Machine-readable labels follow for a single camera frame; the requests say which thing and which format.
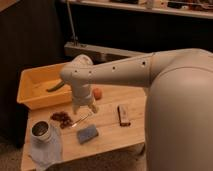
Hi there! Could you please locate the red apple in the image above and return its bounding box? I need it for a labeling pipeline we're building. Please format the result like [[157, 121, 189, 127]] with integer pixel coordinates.
[[93, 88, 102, 100]]

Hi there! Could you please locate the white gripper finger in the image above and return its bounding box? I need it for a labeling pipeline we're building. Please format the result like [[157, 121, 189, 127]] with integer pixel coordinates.
[[72, 105, 80, 114], [88, 104, 99, 113]]

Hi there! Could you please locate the light blue cloth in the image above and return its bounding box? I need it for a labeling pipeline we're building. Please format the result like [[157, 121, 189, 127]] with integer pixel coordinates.
[[29, 126, 62, 171]]

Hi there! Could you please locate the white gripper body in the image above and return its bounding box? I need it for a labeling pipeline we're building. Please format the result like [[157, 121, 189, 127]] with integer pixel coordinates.
[[71, 84, 94, 106]]

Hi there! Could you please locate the grey metal shelf rail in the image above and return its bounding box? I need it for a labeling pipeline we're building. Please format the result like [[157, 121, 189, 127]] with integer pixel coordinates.
[[64, 42, 143, 62]]

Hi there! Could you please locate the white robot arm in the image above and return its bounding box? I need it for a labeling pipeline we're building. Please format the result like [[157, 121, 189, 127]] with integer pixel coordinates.
[[60, 48, 213, 171]]

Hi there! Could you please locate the green pickle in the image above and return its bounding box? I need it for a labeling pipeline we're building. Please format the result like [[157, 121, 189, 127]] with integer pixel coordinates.
[[46, 81, 65, 92]]

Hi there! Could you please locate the pile of raisins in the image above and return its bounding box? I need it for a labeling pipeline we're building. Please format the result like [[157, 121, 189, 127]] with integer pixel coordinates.
[[51, 111, 73, 129]]

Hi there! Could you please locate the metal cup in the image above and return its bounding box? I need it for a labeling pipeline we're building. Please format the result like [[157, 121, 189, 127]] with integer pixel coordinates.
[[31, 121, 51, 141]]

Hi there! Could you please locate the yellow plastic tray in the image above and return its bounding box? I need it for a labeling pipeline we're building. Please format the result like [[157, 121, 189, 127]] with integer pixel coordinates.
[[17, 63, 71, 110]]

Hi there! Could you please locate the brown chocolate bar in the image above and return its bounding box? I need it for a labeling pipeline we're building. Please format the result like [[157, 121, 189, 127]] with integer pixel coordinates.
[[117, 104, 131, 127]]

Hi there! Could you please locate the blue sponge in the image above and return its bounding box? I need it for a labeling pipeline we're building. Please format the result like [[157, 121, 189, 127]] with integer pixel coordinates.
[[77, 125, 99, 144]]

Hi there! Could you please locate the wooden table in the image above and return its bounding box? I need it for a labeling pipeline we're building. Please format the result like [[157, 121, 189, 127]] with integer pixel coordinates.
[[27, 85, 146, 162]]

